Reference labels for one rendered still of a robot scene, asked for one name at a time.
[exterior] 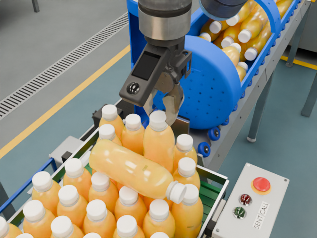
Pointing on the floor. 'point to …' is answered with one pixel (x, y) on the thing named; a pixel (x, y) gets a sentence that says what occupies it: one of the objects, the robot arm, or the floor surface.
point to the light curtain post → (312, 97)
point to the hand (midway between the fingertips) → (158, 118)
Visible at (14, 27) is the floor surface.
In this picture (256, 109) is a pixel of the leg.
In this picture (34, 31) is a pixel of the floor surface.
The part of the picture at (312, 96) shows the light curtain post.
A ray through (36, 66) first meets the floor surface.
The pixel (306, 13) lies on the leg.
